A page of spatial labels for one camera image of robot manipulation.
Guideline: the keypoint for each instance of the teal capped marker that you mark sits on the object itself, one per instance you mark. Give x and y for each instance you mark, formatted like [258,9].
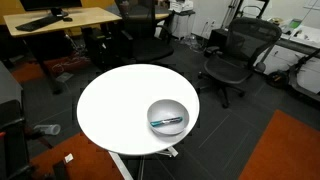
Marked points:
[166,121]

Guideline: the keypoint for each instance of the grey round bowl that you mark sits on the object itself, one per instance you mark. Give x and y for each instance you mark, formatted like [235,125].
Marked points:
[166,108]

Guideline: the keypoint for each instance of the black padded office chair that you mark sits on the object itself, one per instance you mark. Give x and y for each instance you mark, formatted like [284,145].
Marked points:
[150,50]

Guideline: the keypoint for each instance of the white printer stand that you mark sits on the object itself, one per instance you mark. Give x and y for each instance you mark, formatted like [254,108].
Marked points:
[183,25]

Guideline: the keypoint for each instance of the black mesh office chair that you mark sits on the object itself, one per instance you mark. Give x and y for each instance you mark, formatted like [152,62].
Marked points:
[226,68]

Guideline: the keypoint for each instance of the black computer tower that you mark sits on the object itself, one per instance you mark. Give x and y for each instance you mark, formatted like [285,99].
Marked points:
[96,46]

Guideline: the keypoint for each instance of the black box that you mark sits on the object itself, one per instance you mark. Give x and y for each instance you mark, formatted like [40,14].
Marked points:
[218,36]

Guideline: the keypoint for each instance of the white table base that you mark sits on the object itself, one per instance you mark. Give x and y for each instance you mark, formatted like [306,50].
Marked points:
[120,166]

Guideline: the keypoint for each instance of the white printer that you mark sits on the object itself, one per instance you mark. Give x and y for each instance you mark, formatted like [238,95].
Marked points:
[181,5]

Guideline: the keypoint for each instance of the grey floor plate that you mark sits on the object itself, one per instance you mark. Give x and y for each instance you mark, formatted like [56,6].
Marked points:
[64,77]

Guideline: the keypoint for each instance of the light wooden desk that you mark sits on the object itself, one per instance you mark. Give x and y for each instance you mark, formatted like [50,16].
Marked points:
[83,18]

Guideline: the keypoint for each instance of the small white tag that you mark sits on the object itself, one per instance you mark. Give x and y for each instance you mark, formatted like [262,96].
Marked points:
[68,158]

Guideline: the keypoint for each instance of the black computer mouse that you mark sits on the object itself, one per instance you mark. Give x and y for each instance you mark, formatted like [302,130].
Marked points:
[67,19]

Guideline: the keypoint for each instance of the clear plastic cup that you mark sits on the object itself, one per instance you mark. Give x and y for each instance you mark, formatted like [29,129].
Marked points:
[50,129]

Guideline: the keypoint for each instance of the black electric scooter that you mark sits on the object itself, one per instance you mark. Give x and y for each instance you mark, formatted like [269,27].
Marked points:
[277,79]

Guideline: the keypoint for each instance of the black flat bar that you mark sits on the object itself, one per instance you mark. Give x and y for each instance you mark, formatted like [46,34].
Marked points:
[60,171]

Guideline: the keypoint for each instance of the black keyboard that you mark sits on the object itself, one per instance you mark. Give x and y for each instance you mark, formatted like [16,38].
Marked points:
[38,23]

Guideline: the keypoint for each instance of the black computer monitor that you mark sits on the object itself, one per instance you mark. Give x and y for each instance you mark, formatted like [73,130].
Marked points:
[50,4]

